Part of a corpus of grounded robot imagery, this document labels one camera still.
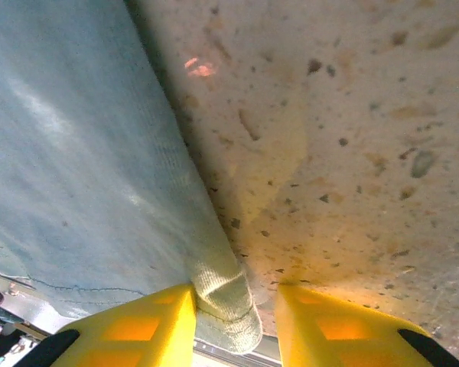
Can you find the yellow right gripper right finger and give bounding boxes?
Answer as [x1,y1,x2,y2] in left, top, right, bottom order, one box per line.
[275,284,459,367]

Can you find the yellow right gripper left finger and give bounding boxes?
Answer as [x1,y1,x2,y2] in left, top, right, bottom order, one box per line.
[13,284,198,367]

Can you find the blue t-shirt with white print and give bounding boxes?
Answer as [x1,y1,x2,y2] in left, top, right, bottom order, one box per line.
[0,0,263,355]

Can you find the aluminium mounting rail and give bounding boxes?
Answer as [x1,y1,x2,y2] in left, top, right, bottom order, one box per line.
[193,336,281,367]

